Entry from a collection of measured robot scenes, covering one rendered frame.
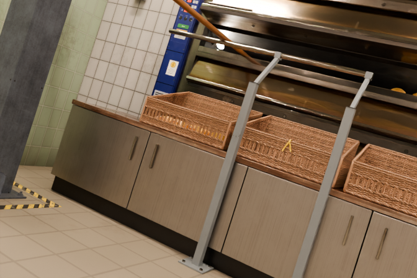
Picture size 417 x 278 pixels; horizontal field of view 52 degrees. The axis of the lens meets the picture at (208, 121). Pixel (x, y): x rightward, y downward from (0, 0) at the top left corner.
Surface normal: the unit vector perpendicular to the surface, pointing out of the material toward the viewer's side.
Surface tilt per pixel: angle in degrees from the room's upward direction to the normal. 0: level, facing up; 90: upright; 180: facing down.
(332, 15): 70
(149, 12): 90
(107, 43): 90
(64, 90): 90
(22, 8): 90
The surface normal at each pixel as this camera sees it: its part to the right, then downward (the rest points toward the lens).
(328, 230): -0.41, -0.13
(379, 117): -0.29, -0.45
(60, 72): 0.86, 0.27
